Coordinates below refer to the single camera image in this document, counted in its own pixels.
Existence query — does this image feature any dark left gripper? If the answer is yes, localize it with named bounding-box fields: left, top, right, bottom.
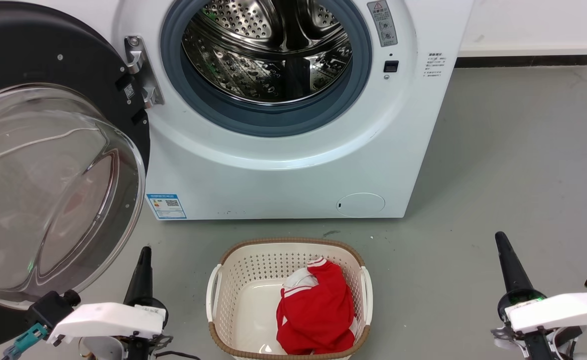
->
left=123, top=246, right=169, bottom=331

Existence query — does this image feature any dark right gripper green band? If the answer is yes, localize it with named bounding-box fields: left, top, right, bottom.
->
left=495, top=231, right=547, bottom=321

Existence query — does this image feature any washer door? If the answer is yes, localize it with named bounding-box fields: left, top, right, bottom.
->
left=0, top=1, right=152, bottom=353

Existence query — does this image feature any white front-load washing machine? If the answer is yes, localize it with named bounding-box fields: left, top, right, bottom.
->
left=108, top=0, right=474, bottom=221

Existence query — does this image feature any metal door hinge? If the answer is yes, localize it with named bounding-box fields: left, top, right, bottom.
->
left=123, top=35, right=165, bottom=110

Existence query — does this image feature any blue energy label sticker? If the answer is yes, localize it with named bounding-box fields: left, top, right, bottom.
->
left=146, top=194, right=188, bottom=221

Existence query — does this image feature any cream perforated laundry basket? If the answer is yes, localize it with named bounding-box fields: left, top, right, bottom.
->
left=206, top=237, right=374, bottom=360

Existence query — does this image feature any round white filter cover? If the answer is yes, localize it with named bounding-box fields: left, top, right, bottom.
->
left=336, top=192, right=386, bottom=218

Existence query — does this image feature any red and white garment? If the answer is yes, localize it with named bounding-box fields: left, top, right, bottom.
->
left=276, top=256, right=358, bottom=356

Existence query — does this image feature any dark baseboard strip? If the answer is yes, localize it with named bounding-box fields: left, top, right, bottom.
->
left=455, top=54, right=587, bottom=69

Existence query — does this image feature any steel perforated drum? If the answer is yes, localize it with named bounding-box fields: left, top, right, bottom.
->
left=181, top=0, right=353, bottom=106

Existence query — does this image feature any grey warning sticker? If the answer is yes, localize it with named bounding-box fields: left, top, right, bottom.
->
left=366, top=0, right=398, bottom=48

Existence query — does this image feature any teal cable connector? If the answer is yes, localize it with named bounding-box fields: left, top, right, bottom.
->
left=2, top=324, right=49, bottom=360

